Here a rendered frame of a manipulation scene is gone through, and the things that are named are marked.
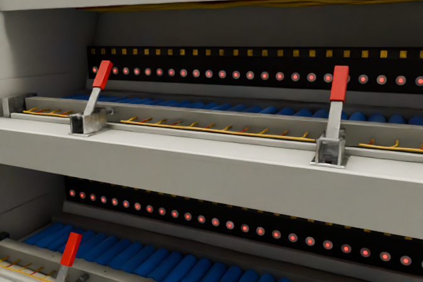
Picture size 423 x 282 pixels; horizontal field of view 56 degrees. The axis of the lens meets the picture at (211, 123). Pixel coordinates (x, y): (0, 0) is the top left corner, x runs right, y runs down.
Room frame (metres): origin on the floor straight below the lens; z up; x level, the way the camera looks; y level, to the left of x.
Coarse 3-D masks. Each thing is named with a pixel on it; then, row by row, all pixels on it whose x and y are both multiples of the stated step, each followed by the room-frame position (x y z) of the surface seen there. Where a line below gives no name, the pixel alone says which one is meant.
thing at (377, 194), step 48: (0, 96) 0.54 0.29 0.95; (48, 96) 0.61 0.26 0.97; (240, 96) 0.53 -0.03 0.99; (288, 96) 0.51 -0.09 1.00; (384, 96) 0.46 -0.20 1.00; (0, 144) 0.48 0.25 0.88; (48, 144) 0.45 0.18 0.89; (96, 144) 0.42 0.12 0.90; (144, 144) 0.40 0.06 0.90; (192, 144) 0.40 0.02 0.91; (240, 144) 0.40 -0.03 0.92; (192, 192) 0.38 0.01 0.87; (240, 192) 0.36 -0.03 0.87; (288, 192) 0.34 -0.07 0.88; (336, 192) 0.32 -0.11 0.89; (384, 192) 0.31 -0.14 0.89
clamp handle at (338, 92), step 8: (336, 72) 0.35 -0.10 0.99; (344, 72) 0.34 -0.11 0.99; (336, 80) 0.34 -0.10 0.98; (344, 80) 0.34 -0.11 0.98; (336, 88) 0.34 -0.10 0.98; (344, 88) 0.34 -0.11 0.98; (336, 96) 0.34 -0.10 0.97; (344, 96) 0.34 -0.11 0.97; (336, 104) 0.34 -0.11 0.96; (336, 112) 0.34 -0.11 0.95; (328, 120) 0.34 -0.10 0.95; (336, 120) 0.34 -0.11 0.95; (328, 128) 0.34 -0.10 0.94; (336, 128) 0.33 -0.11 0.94; (328, 136) 0.33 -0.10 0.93; (336, 136) 0.33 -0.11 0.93
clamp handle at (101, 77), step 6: (102, 60) 0.46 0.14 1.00; (102, 66) 0.46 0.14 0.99; (108, 66) 0.45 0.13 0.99; (102, 72) 0.45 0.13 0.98; (108, 72) 0.46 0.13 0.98; (96, 78) 0.45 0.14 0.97; (102, 78) 0.45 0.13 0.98; (96, 84) 0.45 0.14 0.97; (102, 84) 0.45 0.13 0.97; (96, 90) 0.45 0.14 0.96; (90, 96) 0.45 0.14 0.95; (96, 96) 0.45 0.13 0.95; (90, 102) 0.45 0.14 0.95; (96, 102) 0.45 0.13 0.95; (90, 108) 0.44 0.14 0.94; (84, 114) 0.44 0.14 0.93
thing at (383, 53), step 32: (96, 64) 0.63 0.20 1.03; (128, 64) 0.60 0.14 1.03; (160, 64) 0.58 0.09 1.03; (192, 64) 0.56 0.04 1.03; (224, 64) 0.54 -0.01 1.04; (256, 64) 0.52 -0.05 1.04; (288, 64) 0.50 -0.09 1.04; (320, 64) 0.48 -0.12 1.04; (352, 64) 0.47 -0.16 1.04; (384, 64) 0.45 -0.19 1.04; (416, 64) 0.44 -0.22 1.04
